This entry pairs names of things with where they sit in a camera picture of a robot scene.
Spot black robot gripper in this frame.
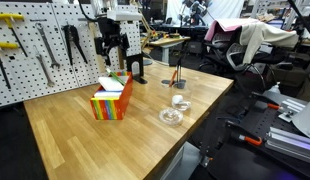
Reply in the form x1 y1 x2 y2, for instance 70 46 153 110
94 17 130 66

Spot thin green book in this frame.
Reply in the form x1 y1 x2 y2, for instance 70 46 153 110
106 68 126 86

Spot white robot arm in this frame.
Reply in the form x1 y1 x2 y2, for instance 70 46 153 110
90 0 142 65

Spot white book in box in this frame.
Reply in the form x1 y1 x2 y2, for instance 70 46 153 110
98 77 124 91

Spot rainbow striped cardboard box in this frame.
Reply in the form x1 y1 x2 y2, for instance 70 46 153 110
90 72 133 120

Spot black stand with orange tool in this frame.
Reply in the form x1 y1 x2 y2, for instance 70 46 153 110
161 59 186 89

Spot black metal bookend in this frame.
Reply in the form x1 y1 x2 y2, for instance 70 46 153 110
126 54 147 84

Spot black pliers tool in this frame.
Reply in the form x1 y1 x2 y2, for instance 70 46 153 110
62 25 88 64

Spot background wooden desk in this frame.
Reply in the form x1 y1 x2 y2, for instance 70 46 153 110
150 36 190 63

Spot left white pegboard panel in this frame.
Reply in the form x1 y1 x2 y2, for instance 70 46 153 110
0 2 78 107

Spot short silver wrench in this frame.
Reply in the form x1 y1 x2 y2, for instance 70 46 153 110
33 45 55 87

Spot small white object in jar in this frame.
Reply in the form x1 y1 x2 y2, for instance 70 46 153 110
172 95 183 104

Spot clear glass jar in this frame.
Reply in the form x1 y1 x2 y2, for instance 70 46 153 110
171 94 191 111

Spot long silver combination wrench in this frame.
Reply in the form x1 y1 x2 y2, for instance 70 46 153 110
35 22 60 69

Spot clear glass jar lid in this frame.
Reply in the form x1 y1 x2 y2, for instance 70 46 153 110
159 108 183 126

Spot black office chair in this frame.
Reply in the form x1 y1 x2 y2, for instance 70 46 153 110
198 27 279 87

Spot pink cloth on chair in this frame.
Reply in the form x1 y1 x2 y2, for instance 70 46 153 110
204 18 257 41

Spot beige jacket on chair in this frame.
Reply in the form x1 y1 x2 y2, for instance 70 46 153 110
239 22 298 64

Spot aluminium extrusion rails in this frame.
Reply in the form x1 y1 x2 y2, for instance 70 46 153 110
265 127 310 163

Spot brown wooden handle hammer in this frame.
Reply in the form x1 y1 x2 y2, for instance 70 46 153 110
118 47 125 70

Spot light wooden handle hammer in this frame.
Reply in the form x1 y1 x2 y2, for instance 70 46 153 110
88 22 106 73

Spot upper yellow T-handle wrench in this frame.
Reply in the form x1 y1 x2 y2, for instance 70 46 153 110
0 13 27 56

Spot yellow t-handle wrench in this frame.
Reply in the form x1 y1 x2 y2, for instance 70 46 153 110
0 13 27 56
0 42 18 89

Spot lower yellow T-handle wrench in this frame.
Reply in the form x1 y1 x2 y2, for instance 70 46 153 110
0 42 18 89

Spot orange handled black clamp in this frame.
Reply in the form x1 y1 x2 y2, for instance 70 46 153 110
225 121 263 146

